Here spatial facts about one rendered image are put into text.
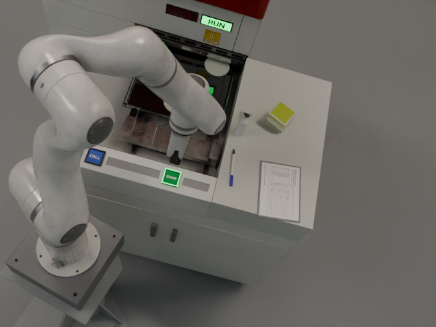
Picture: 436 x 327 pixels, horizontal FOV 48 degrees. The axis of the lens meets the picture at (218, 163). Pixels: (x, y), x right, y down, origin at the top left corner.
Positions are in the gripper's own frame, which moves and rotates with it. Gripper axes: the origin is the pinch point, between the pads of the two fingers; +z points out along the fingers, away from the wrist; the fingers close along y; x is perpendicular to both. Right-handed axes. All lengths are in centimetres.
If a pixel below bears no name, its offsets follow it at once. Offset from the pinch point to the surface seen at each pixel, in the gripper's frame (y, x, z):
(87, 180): -0.8, -27.5, 25.3
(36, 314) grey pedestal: 18, -45, 116
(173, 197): 0.2, 2.3, 20.5
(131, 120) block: -24.3, -19.8, 16.1
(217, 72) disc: -56, 6, 10
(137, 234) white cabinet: -10, -9, 69
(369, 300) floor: -29, 114, 108
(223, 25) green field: -57, 3, -10
